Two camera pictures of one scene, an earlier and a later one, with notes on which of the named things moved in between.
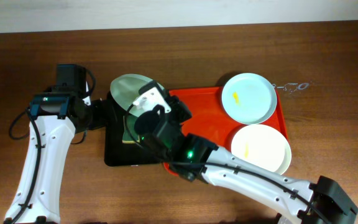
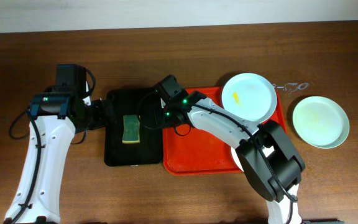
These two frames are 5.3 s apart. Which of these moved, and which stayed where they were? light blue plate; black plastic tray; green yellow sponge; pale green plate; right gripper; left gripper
Moved: pale green plate; right gripper
Stayed: black plastic tray; green yellow sponge; light blue plate; left gripper
